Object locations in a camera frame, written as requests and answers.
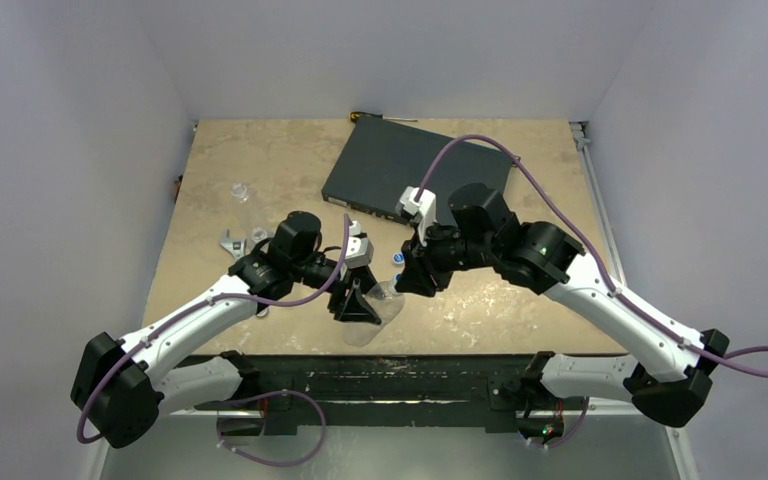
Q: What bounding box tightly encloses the red handled adjustable wrench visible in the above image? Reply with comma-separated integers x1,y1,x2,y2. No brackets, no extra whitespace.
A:
219,229,266,295

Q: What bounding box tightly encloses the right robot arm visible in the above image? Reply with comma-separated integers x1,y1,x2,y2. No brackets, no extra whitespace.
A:
396,183,729,427

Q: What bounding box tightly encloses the black flat electronics box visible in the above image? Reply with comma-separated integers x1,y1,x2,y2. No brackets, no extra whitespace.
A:
321,116,512,224

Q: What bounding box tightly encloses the clear plastic bottle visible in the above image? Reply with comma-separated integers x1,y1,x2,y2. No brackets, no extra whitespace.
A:
248,227,272,245
343,277,405,347
230,182,267,231

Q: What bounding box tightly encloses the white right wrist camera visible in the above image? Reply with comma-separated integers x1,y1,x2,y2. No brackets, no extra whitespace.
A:
396,186,437,247

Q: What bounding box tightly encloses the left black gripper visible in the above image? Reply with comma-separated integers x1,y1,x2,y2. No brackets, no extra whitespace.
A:
291,253,385,321

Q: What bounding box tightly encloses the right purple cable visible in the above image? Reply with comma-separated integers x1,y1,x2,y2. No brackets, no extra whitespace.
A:
417,135,768,452

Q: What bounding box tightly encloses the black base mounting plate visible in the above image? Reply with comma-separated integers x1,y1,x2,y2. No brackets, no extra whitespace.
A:
171,353,624,437

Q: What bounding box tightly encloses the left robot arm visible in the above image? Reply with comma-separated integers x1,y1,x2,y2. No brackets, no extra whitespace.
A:
70,211,379,448

